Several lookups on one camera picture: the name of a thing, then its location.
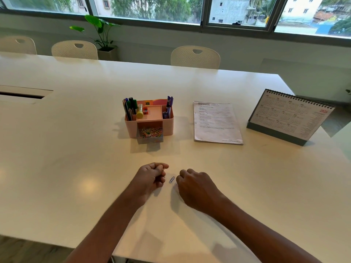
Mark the person's left forearm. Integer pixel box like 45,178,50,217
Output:
64,188,146,263

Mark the person's left hand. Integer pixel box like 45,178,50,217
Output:
129,162,169,201

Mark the stack of printed paper sheets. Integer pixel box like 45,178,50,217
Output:
193,101,244,146

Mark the green leafy plant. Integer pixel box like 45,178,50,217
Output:
69,15,121,51

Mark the pile of colourful paper clips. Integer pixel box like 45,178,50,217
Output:
139,127,163,138

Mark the pink desk organizer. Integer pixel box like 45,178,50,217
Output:
122,99,174,139

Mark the grey window frame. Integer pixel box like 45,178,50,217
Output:
0,0,351,47

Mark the clear organizer drawer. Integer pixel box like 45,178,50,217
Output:
137,127,164,145

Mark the table cable slot cover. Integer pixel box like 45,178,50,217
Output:
0,85,54,104

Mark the white perforated chair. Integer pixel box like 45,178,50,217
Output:
0,35,37,55
171,46,221,70
51,40,99,60

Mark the person's right hand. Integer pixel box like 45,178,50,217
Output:
175,169,229,217

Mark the white plant pot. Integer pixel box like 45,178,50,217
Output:
97,46,119,62

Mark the purple pen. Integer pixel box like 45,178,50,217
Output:
123,98,133,121

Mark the person's right forearm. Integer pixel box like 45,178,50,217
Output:
209,197,322,263

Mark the spiral desk calendar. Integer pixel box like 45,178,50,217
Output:
246,89,336,147

